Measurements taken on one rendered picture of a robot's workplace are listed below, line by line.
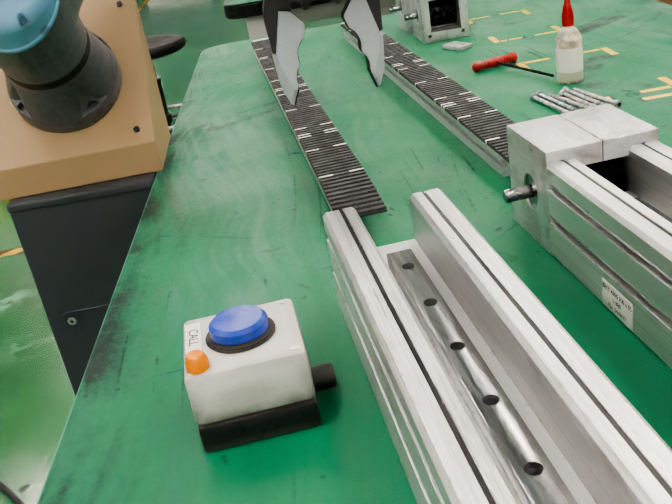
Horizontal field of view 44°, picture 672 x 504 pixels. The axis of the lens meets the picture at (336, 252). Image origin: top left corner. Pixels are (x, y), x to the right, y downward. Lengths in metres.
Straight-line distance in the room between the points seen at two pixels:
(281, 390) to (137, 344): 0.21
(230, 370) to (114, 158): 0.66
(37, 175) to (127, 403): 0.59
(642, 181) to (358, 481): 0.36
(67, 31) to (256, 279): 0.43
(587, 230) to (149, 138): 0.66
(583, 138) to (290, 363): 0.33
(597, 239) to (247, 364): 0.28
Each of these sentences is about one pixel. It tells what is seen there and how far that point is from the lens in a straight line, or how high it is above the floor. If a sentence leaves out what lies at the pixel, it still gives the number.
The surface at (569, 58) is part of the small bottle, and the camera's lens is 1.24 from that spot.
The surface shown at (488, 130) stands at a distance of 0.97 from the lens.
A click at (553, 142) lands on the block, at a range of 0.73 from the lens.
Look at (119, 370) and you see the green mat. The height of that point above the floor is 0.78.
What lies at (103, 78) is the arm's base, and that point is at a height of 0.91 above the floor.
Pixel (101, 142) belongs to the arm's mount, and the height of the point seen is 0.83.
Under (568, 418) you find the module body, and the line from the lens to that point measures 0.43.
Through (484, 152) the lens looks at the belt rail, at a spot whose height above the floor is 0.79.
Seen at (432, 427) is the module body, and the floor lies 0.86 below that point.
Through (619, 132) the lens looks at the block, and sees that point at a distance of 0.74.
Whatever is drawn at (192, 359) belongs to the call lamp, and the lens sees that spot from 0.53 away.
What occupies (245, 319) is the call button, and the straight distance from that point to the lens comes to 0.55.
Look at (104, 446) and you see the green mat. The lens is 0.61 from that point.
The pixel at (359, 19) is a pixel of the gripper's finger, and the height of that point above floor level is 0.98.
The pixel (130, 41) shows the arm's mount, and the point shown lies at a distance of 1.22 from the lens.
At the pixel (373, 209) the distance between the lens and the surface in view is 0.81.
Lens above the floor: 1.11
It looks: 25 degrees down
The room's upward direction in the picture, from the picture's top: 10 degrees counter-clockwise
